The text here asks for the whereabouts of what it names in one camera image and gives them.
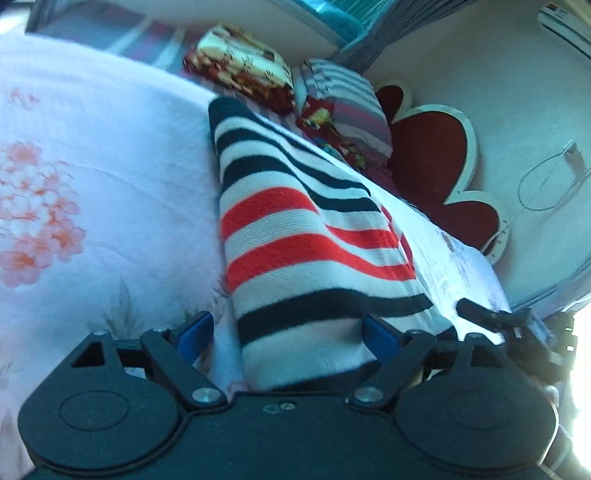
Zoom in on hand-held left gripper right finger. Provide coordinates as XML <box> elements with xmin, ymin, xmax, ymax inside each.
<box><xmin>346</xmin><ymin>314</ymin><xmax>509</xmax><ymax>412</ymax></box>

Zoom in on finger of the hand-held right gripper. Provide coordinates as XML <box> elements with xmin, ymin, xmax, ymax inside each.
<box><xmin>456</xmin><ymin>299</ymin><xmax>533</xmax><ymax>330</ymax></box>

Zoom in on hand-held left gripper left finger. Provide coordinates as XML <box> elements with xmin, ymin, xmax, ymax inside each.
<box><xmin>69</xmin><ymin>311</ymin><xmax>228</xmax><ymax>412</ymax></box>

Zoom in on striped knit garment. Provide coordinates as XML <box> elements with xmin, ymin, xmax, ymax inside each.
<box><xmin>208</xmin><ymin>96</ymin><xmax>459</xmax><ymax>394</ymax></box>

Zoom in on white floral bedsheet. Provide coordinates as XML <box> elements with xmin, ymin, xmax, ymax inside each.
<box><xmin>0</xmin><ymin>32</ymin><xmax>514</xmax><ymax>476</ymax></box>

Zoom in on red heart-shaped headboard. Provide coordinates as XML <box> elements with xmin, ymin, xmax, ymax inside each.
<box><xmin>373</xmin><ymin>80</ymin><xmax>511</xmax><ymax>267</ymax></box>

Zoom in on colourful floral cloth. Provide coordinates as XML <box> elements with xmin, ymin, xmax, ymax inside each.
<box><xmin>295</xmin><ymin>98</ymin><xmax>371</xmax><ymax>169</ymax></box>

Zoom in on striped pillow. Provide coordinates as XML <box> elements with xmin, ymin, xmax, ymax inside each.
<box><xmin>295</xmin><ymin>59</ymin><xmax>394</xmax><ymax>158</ymax></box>

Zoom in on folded floral blanket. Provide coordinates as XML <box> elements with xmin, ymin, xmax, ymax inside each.
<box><xmin>182</xmin><ymin>25</ymin><xmax>297</xmax><ymax>114</ymax></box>

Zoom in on blue-grey curtain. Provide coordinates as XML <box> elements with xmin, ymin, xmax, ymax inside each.
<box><xmin>277</xmin><ymin>0</ymin><xmax>465</xmax><ymax>75</ymax></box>

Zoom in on striped mattress cover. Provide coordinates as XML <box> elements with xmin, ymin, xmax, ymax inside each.
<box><xmin>27</xmin><ymin>2</ymin><xmax>200</xmax><ymax>73</ymax></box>

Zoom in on white air conditioner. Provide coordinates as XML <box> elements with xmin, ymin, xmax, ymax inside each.
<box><xmin>537</xmin><ymin>0</ymin><xmax>591</xmax><ymax>52</ymax></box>

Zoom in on white cable loop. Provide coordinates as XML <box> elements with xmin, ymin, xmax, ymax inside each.
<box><xmin>517</xmin><ymin>140</ymin><xmax>591</xmax><ymax>214</ymax></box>

